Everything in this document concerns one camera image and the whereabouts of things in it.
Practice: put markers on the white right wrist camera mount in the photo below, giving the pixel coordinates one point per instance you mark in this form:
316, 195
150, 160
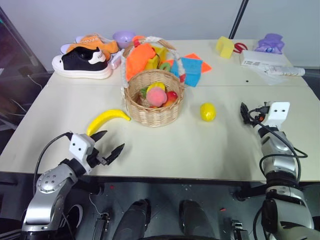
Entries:
277, 112

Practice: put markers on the green toy vegetable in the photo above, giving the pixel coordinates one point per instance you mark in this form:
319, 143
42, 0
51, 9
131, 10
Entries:
143, 91

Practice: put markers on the pink peach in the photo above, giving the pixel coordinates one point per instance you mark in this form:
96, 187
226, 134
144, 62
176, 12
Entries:
155, 96

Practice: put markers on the dark glass panel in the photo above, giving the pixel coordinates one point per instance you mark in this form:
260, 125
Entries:
15, 50

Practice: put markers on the red scissors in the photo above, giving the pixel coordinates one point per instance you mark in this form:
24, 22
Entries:
240, 47

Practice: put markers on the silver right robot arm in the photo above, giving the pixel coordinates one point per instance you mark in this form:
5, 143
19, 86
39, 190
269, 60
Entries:
280, 160

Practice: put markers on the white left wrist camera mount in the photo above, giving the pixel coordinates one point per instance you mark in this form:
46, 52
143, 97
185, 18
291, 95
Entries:
80, 147

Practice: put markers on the yellow mango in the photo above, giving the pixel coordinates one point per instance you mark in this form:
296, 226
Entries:
157, 85

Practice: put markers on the black pole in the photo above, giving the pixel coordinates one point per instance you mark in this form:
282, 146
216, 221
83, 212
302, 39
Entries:
238, 17

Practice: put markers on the yellow box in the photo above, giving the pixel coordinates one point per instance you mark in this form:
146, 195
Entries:
156, 58

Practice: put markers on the white flat box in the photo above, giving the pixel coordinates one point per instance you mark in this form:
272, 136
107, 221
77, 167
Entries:
265, 58

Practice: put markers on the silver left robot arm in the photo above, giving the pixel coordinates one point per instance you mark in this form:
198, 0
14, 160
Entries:
47, 183

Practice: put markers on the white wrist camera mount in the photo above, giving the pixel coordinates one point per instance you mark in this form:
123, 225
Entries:
80, 147
277, 112

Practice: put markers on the pink case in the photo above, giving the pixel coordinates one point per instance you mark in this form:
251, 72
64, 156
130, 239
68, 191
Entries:
115, 62

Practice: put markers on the red and yellow apple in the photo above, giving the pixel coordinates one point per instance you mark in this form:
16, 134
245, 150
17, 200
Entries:
171, 98

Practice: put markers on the orange and white sneaker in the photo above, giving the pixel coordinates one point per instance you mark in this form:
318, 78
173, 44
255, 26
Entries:
102, 46

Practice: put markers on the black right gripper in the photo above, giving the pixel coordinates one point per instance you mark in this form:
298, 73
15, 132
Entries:
257, 117

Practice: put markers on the yellow lemon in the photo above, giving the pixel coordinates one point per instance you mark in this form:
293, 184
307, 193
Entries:
208, 112

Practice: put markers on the orange cloth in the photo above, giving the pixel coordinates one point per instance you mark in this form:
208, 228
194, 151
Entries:
137, 60

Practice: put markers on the yellow banana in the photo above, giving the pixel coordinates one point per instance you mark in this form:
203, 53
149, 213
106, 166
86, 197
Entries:
105, 118

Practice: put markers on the black and white sneaker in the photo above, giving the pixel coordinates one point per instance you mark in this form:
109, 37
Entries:
80, 63

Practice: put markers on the purple plastic bowl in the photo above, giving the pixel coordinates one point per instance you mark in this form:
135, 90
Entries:
123, 37

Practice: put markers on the orange paper sheet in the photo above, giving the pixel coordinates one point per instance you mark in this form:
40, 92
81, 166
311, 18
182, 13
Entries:
206, 66

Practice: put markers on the yellow foam block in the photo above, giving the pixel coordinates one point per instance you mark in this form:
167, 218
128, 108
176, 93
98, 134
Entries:
225, 47

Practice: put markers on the clear plastic bag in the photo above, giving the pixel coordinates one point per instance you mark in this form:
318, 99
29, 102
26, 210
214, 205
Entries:
282, 73

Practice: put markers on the blue cloth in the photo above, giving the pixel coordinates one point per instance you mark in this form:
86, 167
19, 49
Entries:
192, 71

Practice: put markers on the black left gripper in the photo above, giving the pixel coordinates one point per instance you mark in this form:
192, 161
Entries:
96, 157

